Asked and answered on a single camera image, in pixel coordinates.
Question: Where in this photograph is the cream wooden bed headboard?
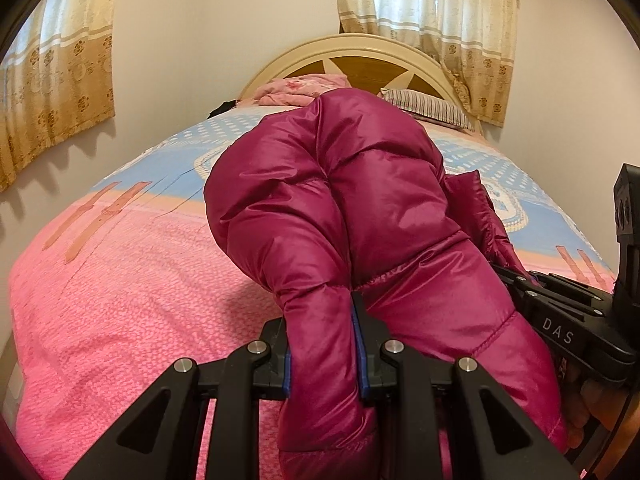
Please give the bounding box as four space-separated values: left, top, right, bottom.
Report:
240 34 462 106

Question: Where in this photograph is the beige floral curtain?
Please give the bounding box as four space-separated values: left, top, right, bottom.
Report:
337 0 518 127
0 0 115 190

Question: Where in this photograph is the striped pillow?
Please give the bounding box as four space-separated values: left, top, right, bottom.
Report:
378 88 475 131

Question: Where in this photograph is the pink folded blanket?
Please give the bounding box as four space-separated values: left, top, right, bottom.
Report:
252 74 350 107

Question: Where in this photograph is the person's right hand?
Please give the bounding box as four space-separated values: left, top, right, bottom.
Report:
564 379 639 455

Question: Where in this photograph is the magenta puffer down jacket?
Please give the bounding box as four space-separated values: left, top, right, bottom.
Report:
204 89 568 479

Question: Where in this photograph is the beige floral right curtain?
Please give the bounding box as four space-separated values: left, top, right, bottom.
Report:
337 0 518 127

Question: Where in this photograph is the blue pink patterned bedspread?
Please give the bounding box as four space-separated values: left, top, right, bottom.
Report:
8 104 616 480

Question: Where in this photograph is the beige floral left curtain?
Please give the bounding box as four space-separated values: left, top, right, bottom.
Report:
0 0 115 190

